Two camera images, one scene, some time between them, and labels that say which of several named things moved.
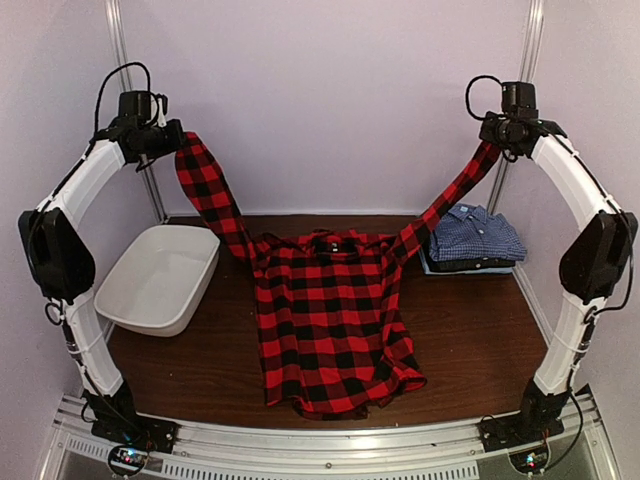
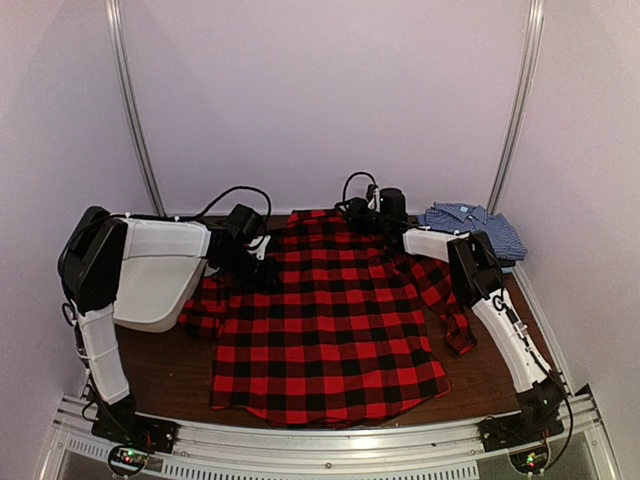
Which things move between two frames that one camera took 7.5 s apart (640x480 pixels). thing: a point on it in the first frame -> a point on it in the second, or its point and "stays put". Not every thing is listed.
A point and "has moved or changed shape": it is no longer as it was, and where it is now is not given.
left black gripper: (177, 140) -> (264, 282)
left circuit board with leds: (127, 459) stays put
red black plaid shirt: (331, 309) has moved or changed shape
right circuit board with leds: (530, 462) stays put
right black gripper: (487, 130) -> (356, 211)
